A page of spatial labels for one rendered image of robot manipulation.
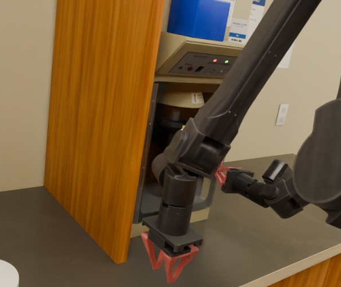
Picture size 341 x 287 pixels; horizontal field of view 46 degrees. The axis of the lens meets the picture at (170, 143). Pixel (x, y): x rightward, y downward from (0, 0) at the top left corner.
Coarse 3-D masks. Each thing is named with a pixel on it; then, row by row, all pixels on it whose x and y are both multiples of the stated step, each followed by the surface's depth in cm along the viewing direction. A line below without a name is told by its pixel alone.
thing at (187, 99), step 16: (160, 96) 101; (176, 96) 104; (192, 96) 108; (208, 96) 112; (160, 112) 103; (176, 112) 106; (192, 112) 110; (160, 128) 105; (176, 128) 108; (160, 144) 106; (144, 192) 109; (160, 192) 112; (208, 192) 125; (144, 208) 111; (192, 208) 123
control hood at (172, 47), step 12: (168, 36) 91; (180, 36) 88; (168, 48) 92; (180, 48) 89; (192, 48) 91; (204, 48) 93; (216, 48) 94; (228, 48) 96; (240, 48) 99; (168, 60) 92; (156, 72) 96
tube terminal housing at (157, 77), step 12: (168, 0) 95; (240, 0) 109; (252, 0) 111; (168, 12) 96; (240, 12) 110; (228, 36) 110; (192, 216) 127; (204, 216) 130; (132, 228) 112; (144, 228) 115
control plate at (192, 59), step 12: (180, 60) 94; (192, 60) 96; (204, 60) 98; (216, 60) 100; (228, 60) 102; (168, 72) 97; (180, 72) 99; (192, 72) 101; (204, 72) 104; (216, 72) 106
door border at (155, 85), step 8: (152, 96) 100; (152, 104) 100; (152, 112) 101; (152, 120) 102; (144, 144) 103; (144, 152) 104; (144, 160) 105; (144, 168) 106; (144, 176) 107; (136, 200) 108; (136, 208) 109; (136, 216) 110
